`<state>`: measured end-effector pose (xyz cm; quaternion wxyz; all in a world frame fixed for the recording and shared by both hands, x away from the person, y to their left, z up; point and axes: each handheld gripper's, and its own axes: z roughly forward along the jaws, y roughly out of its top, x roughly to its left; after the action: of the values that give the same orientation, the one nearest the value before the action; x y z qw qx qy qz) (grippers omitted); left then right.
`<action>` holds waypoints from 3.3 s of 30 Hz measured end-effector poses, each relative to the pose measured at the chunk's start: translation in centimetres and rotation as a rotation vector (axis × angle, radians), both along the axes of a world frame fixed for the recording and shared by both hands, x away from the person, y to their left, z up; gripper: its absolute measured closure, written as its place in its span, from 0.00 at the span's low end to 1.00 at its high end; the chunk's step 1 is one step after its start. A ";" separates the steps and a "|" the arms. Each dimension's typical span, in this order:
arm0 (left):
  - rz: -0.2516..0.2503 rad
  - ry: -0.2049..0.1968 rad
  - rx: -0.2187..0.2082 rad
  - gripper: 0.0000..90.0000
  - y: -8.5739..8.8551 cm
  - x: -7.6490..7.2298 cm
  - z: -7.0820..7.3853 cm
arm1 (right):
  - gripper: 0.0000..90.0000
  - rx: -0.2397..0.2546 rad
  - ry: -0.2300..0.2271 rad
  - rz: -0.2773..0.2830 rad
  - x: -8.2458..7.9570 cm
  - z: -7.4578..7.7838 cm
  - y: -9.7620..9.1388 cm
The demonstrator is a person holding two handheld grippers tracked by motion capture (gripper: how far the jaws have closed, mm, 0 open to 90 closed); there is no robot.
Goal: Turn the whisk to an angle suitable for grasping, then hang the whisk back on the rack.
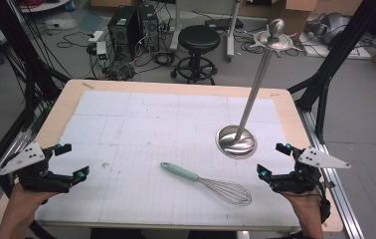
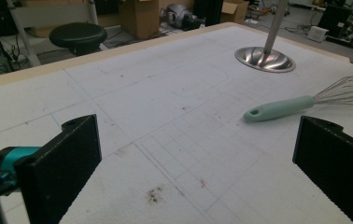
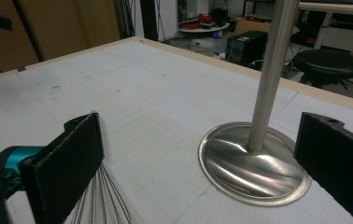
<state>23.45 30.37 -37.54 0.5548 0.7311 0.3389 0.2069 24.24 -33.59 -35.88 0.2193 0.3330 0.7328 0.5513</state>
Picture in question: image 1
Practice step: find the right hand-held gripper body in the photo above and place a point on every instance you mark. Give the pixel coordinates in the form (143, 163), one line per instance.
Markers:
(303, 174)

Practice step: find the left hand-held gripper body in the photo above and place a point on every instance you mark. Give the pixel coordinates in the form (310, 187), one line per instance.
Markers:
(32, 174)

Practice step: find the silver metal utensil stand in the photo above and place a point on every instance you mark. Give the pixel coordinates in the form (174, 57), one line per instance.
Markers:
(240, 146)

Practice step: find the person's left hand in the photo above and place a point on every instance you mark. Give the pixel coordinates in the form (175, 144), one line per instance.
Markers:
(30, 199)

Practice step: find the person's right hand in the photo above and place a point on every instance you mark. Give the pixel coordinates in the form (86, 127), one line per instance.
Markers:
(303, 204)

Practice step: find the white grid mat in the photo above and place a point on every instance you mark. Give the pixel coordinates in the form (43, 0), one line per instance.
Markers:
(149, 139)

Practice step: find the white power adapter box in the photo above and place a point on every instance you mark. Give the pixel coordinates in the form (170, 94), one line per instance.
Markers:
(101, 49)

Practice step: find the white floor sheet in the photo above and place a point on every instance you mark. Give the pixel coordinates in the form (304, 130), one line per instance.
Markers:
(348, 51)

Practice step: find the white power strip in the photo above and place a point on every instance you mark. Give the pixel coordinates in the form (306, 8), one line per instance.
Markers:
(95, 36)

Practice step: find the wooden table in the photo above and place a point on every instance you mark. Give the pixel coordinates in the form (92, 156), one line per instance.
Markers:
(162, 85)

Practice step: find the grey bag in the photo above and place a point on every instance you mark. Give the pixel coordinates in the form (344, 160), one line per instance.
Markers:
(328, 28)

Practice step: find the large black computer tower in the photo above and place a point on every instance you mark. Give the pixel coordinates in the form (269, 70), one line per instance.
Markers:
(123, 31)

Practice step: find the tall cardboard box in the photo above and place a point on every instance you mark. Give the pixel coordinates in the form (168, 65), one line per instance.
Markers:
(295, 13)

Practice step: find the flat black device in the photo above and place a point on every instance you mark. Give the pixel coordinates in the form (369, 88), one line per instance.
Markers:
(224, 23)

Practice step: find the black round stool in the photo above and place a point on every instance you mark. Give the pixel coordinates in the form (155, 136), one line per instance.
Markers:
(198, 38)

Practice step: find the slim black computer tower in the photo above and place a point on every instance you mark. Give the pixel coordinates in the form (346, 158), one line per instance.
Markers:
(149, 28)

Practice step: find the black metal frame stand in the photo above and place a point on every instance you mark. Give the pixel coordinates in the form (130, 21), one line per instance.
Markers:
(328, 66)
(30, 79)

